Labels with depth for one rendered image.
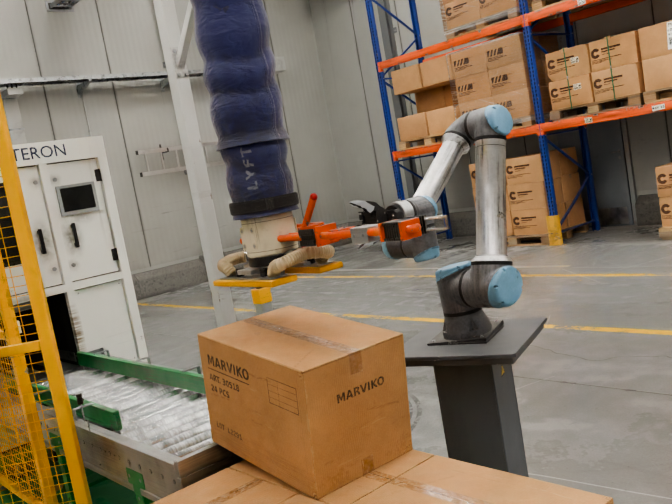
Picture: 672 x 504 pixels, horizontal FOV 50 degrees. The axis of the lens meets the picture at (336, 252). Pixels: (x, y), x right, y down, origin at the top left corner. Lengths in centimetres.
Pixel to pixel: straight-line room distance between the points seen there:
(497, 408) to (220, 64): 157
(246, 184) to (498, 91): 822
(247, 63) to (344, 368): 97
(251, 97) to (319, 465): 112
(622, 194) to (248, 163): 905
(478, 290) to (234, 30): 123
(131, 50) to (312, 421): 1093
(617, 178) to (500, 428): 838
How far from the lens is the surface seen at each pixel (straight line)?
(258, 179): 228
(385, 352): 227
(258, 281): 224
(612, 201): 1108
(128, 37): 1273
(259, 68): 231
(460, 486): 218
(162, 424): 330
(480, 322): 282
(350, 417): 223
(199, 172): 587
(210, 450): 265
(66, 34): 1232
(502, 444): 289
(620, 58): 950
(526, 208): 1032
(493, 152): 273
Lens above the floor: 147
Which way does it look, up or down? 6 degrees down
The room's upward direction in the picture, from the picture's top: 10 degrees counter-clockwise
